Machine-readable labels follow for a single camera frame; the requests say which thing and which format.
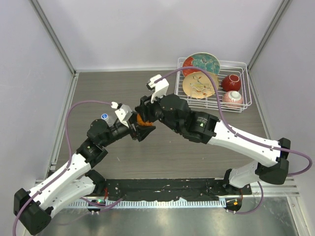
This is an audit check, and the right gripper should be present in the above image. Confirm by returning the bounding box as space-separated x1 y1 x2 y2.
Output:
137 89 182 134

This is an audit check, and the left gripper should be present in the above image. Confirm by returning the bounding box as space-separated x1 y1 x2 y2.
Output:
100 110 155 147

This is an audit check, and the orange juice bottle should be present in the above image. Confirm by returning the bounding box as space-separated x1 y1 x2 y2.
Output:
136 114 154 127

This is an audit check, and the clear plastic water bottle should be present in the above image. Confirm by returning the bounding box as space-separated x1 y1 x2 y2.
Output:
101 113 115 126

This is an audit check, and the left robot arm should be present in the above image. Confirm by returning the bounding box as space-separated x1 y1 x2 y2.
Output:
13 114 155 236

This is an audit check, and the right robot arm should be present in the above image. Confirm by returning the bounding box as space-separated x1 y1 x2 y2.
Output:
135 94 290 194

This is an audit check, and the cream floral plate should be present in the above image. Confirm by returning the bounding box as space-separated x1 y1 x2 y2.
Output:
182 72 215 99

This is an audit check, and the red and teal plate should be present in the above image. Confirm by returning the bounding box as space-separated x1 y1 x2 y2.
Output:
182 52 221 75

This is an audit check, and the pink patterned bowl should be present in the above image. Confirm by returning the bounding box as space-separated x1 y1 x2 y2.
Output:
222 90 243 108

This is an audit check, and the red bowl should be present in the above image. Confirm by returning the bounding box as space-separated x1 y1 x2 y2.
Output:
221 74 241 92

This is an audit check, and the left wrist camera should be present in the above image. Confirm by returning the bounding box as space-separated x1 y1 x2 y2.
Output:
111 102 132 128

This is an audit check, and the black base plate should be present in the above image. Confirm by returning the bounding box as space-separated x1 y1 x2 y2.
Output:
88 178 252 202

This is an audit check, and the white wire dish rack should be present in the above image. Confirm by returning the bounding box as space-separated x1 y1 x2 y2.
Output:
174 60 253 113

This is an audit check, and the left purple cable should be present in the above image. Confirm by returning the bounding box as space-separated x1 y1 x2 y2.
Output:
12 100 119 236

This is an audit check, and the white slotted cable duct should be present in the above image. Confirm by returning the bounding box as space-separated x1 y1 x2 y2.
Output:
66 198 226 209

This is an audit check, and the aluminium frame rail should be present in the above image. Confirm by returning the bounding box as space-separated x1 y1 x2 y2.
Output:
251 177 301 197

